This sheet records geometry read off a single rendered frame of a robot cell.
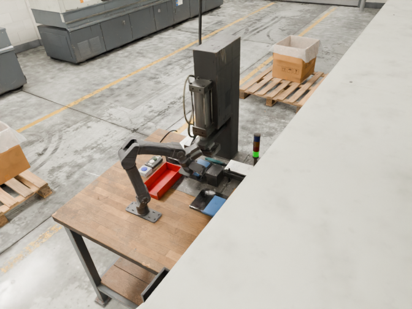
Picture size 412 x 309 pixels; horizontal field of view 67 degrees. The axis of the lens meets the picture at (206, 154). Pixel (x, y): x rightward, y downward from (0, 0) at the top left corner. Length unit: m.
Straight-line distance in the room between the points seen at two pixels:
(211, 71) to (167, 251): 0.88
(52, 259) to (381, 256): 2.62
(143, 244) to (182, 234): 0.19
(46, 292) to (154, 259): 1.38
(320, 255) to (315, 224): 0.07
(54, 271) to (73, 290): 0.27
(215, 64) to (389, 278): 1.18
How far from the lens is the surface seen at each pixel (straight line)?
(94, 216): 1.79
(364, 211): 0.66
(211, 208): 1.66
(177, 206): 1.72
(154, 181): 1.89
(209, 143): 1.69
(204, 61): 1.54
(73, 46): 6.54
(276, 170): 0.71
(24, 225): 3.32
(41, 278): 2.85
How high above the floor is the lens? 2.13
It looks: 37 degrees down
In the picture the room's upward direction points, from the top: 3 degrees counter-clockwise
